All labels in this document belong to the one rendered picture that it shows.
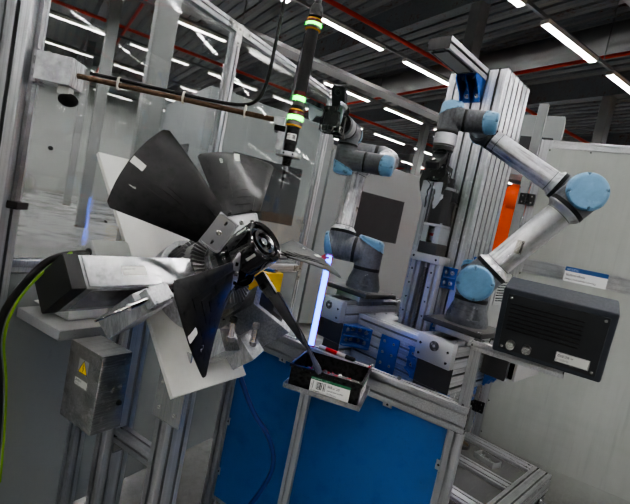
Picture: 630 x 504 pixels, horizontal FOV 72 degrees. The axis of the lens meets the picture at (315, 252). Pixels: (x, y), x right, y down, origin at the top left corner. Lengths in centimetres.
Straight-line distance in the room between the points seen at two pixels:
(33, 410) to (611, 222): 273
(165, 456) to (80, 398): 28
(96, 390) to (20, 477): 68
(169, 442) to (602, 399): 222
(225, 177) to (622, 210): 212
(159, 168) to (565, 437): 250
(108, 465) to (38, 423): 39
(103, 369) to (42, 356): 47
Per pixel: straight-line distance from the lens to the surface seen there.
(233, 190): 125
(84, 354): 136
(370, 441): 155
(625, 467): 294
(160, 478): 136
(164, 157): 105
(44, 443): 192
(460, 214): 188
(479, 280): 148
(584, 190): 152
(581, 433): 289
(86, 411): 138
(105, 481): 159
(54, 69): 136
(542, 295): 126
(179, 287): 84
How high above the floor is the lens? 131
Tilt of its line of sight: 5 degrees down
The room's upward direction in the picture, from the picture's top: 12 degrees clockwise
